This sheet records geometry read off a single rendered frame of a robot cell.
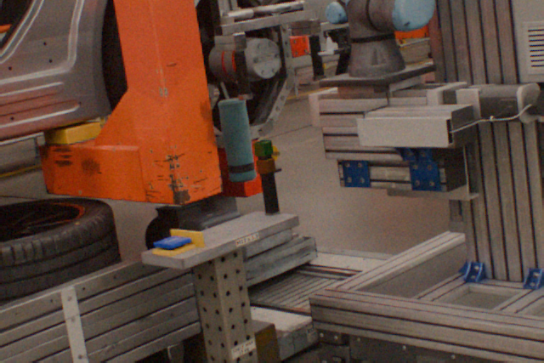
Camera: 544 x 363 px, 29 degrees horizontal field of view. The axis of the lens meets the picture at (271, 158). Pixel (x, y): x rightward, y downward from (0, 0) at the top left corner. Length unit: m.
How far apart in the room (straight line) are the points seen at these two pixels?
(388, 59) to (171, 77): 0.59
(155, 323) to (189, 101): 0.63
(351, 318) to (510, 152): 0.60
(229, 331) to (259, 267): 0.80
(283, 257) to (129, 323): 0.89
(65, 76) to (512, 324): 1.56
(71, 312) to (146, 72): 0.68
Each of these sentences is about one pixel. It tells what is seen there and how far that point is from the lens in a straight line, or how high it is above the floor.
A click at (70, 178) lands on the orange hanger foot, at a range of 3.32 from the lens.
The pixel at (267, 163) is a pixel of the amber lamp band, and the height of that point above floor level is 0.60.
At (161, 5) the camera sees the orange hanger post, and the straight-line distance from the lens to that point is 2.87.
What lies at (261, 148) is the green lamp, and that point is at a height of 0.64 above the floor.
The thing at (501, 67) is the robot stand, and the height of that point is 0.80.
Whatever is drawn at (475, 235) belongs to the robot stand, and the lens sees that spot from 2.90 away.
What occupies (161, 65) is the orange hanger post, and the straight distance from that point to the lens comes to 2.86.
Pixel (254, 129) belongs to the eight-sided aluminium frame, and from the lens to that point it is 3.51.
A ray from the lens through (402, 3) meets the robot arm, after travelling 2.59.
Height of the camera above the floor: 1.11
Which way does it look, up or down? 10 degrees down
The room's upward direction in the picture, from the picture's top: 8 degrees counter-clockwise
